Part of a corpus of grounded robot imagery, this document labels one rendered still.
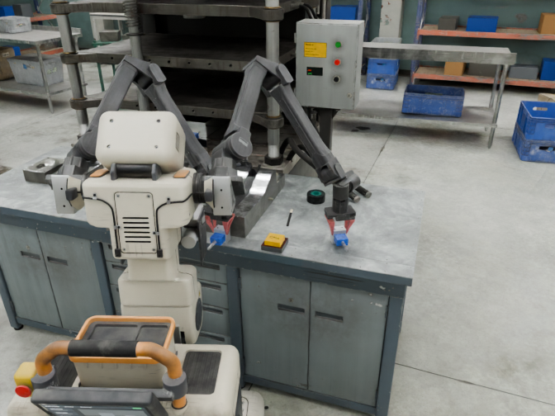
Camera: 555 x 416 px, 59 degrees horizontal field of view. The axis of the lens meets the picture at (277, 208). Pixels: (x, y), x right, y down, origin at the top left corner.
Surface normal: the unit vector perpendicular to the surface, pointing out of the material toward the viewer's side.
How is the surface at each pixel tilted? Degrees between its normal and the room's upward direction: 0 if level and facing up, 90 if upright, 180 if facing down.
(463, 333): 0
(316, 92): 90
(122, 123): 48
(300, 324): 90
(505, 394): 0
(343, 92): 90
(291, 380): 90
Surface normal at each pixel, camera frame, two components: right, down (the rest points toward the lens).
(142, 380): -0.04, 0.50
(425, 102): -0.32, 0.49
